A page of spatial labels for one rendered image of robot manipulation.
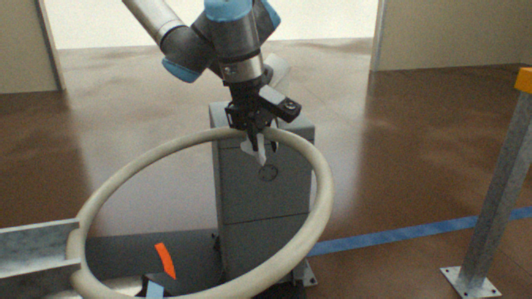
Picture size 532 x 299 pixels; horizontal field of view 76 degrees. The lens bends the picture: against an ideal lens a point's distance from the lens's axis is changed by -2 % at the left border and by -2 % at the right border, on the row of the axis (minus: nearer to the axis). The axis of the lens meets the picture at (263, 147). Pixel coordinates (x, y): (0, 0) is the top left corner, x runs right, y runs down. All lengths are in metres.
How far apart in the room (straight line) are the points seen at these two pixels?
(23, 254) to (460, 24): 6.80
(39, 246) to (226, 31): 0.51
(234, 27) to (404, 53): 5.83
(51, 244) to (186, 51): 0.47
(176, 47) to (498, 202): 1.46
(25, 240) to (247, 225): 1.01
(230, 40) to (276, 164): 0.81
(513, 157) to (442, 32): 5.23
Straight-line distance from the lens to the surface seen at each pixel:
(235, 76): 0.70
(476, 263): 1.97
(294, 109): 0.70
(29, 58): 5.64
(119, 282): 0.83
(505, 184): 1.74
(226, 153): 1.34
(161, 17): 0.89
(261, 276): 0.47
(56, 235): 0.71
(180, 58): 0.82
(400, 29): 6.29
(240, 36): 0.68
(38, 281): 0.62
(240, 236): 1.57
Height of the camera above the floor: 1.37
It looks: 26 degrees down
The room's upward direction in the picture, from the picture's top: straight up
